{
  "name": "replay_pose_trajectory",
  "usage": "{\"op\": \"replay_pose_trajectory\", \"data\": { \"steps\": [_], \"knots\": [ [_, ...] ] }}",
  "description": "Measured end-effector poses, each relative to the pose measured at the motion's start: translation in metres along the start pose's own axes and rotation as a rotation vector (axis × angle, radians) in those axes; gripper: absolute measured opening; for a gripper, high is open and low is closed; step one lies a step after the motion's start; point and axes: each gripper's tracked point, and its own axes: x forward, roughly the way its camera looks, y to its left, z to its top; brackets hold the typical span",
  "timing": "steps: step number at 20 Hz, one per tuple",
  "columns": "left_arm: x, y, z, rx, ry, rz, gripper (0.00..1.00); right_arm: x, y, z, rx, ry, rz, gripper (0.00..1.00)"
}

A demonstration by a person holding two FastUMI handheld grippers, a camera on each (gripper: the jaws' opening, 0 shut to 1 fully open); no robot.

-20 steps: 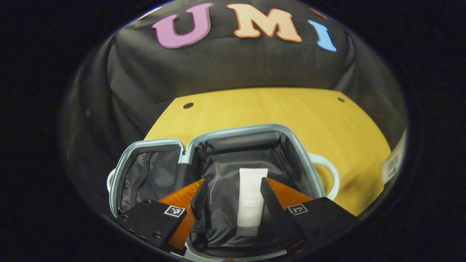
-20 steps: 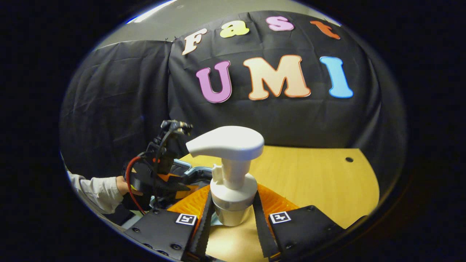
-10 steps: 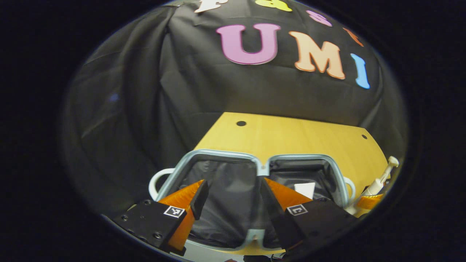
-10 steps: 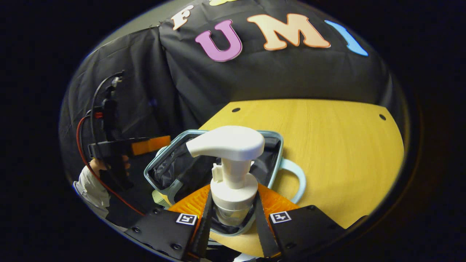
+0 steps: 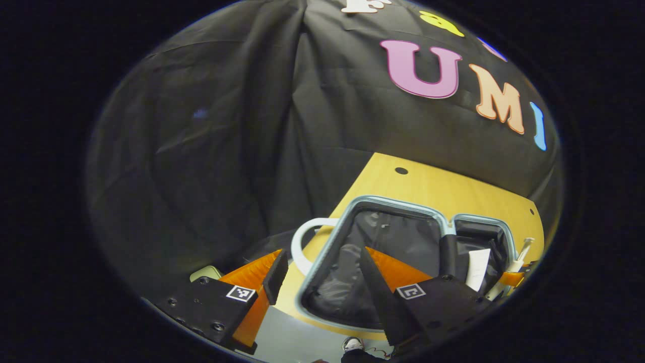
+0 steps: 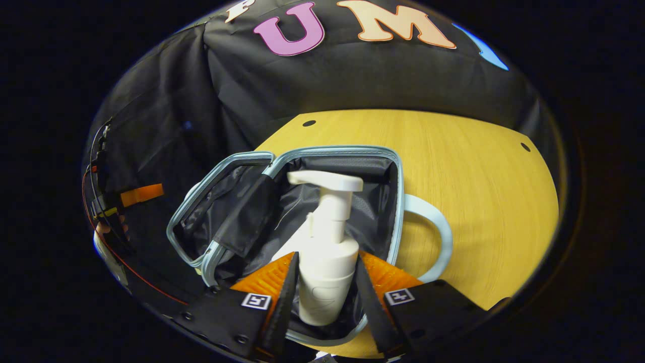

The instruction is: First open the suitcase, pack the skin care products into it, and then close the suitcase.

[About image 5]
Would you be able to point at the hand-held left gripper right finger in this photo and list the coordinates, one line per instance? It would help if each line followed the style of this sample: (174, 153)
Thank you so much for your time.
(378, 297)

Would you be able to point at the person's leg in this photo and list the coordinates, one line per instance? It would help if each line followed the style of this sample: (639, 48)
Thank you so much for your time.
(360, 357)

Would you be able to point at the light blue suitcase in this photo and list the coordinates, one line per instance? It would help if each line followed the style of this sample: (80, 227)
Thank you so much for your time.
(403, 237)

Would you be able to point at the pale green object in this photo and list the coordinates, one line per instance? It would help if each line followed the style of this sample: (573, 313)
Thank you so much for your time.
(205, 274)

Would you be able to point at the black backdrop cloth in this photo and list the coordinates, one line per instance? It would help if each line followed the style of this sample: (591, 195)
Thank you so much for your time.
(227, 151)

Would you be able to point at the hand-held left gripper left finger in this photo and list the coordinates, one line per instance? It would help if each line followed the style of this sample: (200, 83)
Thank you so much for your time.
(277, 277)

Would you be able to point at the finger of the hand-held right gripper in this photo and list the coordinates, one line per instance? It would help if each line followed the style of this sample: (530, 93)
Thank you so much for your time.
(513, 279)

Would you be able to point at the person's shoe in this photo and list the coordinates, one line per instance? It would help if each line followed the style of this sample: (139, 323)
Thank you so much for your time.
(352, 344)

